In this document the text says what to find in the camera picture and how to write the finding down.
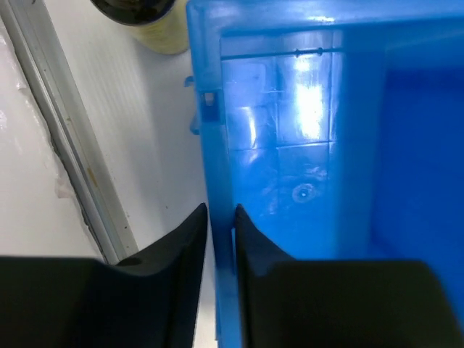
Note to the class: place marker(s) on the amber bottle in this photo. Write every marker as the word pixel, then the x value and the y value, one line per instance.
pixel 158 25

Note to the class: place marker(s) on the blue plastic divided bin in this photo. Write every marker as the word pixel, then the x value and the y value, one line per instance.
pixel 338 127

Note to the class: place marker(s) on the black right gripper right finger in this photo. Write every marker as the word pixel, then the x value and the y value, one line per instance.
pixel 286 302

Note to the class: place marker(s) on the aluminium table edge rail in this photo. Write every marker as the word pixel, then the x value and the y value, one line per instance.
pixel 46 69

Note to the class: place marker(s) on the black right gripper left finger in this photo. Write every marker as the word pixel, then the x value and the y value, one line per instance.
pixel 149 299

